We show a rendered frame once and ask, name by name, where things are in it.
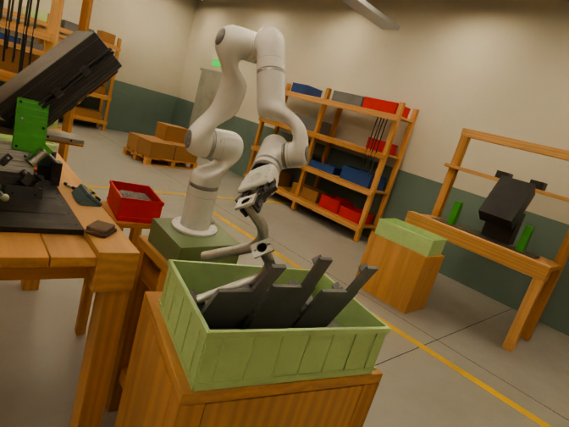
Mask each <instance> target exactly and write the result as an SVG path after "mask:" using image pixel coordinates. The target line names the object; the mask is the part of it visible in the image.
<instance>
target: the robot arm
mask: <svg viewBox="0 0 569 427"><path fill-rule="evenodd" d="M215 50H216V53H217V55H218V59H219V62H220V64H221V69H222V75H221V80H220V82H219V85H218V89H217V92H216V95H215V98H214V99H213V102H212V104H211V106H210V107H209V108H208V109H207V111H206V112H205V113H204V114H202V115H201V116H200V117H199V118H198V119H197V120H196V121H195V122H194V123H193V124H192V125H191V127H190V128H189V129H188V131H187V132H186V133H185V139H184V142H185V149H186V150H187V152H188V153H190V154H192V155H194V156H197V157H203V158H213V160H212V161H211V162H209V163H207V164H204V165H202V166H199V167H196V168H194V169H193V170H192V171H191V177H190V180H189V185H188V189H187V193H186V197H185V205H184V208H183V213H182V216H180V217H176V218H174V219H173V220H172V223H171V225H172V226H173V228H174V229H176V230H177V231H178V232H181V233H183V234H186V235H188V236H195V237H210V236H214V235H216V233H217V230H218V229H217V227H216V226H215V225H214V219H212V216H213V209H214V205H215V202H216V197H217V194H218V188H219V184H220V181H221V178H222V176H223V174H224V173H225V172H226V171H227V170H228V169H229V168H230V167H232V166H233V165H234V164H235V163H236V162H237V161H238V160H239V159H240V157H241V155H242V153H243V149H244V144H243V141H242V138H241V137H240V136H239V135H238V134H237V133H235V132H233V131H230V130H222V129H218V128H216V127H217V126H219V125H221V124H222V123H223V122H225V121H227V120H229V119H231V118H232V117H234V116H235V114H236V113H237V112H238V110H239V108H240V105H241V104H242V102H243V99H244V96H245V94H246V88H247V85H246V79H245V77H244V76H243V74H242V73H241V72H240V69H239V62H240V61H241V60H245V61H247V62H250V63H253V64H256V65H257V112H258V114H259V116H260V117H261V118H263V119H268V120H272V121H277V122H280V123H283V124H286V125H288V126H289V127H290V128H291V130H292V135H293V140H292V142H287V141H286V140H285V139H284V138H283V137H282V136H280V135H275V134H272V135H269V136H267V137H265V139H264V140H263V142H262V145H261V147H260V149H259V151H258V153H257V155H256V158H255V160H254V162H253V164H252V166H251V171H250V172H249V173H248V174H247V175H246V177H245V178H244V180H243V181H242V182H241V184H240V187H239V189H238V193H240V195H239V196H238V197H237V198H236V199H235V201H236V203H237V202H238V200H239V199H241V198H243V197H247V196H250V195H252V194H255V193H256V194H257V199H256V201H255V203H254V204H253V205H252V206H253V208H254V209H255V211H256V212H257V213H260V211H261V209H262V205H263V203H264V202H266V201H267V198H268V197H269V196H271V195H273V194H274V193H275V192H276V191H277V190H278V188H277V186H278V183H279V174H280V171H281V170H282V169H288V168H300V167H303V166H305V165H306V164H307V162H308V159H309V145H308V134H307V129H306V127H305V125H304V124H303V123H302V121H301V120H300V119H299V118H298V116H297V115H296V114H294V113H293V112H292V111H290V110H289V109H288V108H287V107H286V104H285V39H284V37H283V35H282V34H281V32H280V31H279V30H278V29H277V28H275V27H273V26H264V27H263V28H261V29H260V30H259V31H258V32H255V31H252V30H248V29H246V28H243V27H240V26H238V25H226V26H224V27H222V28H221V29H220V30H219V31H218V34H217V35H216V37H215Z"/></svg>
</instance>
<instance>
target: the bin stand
mask: <svg viewBox="0 0 569 427"><path fill-rule="evenodd" d="M100 202H101V203H102V207H103V208H104V210H105V211H106V212H107V213H108V215H109V216H110V217H111V218H112V219H113V221H114V222H115V223H116V225H117V226H118V227H119V228H120V229H121V230H122V231H123V229H124V228H130V235H129V240H130V241H131V242H132V244H133V245H134V246H135V247H136V249H137V247H138V245H137V244H136V243H137V239H138V236H140V235H141V232H142V229H151V225H152V224H143V223H135V222H126V221H118V220H116V218H115V217H114V215H113V212H112V210H111V208H110V207H109V205H108V202H107V201H100ZM92 296H93V292H91V289H90V288H89V286H88V285H87V283H86V280H85V278H84V282H83V287H82V292H81V296H80V305H79V309H78V313H77V318H76V323H75V334H76V335H84V334H85V333H86V326H87V322H88V318H89V313H90V308H91V300H92Z"/></svg>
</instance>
